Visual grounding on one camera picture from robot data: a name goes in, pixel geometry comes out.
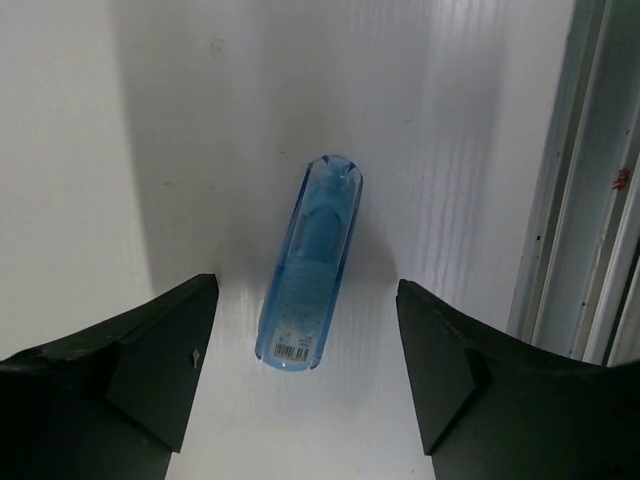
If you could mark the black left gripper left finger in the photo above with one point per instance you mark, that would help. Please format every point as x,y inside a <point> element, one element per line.
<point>111,401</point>

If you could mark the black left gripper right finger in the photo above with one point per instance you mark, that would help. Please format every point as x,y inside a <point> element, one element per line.
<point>490,406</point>

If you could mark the aluminium mounting rail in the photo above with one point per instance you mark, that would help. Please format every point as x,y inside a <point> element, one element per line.
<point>577,292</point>

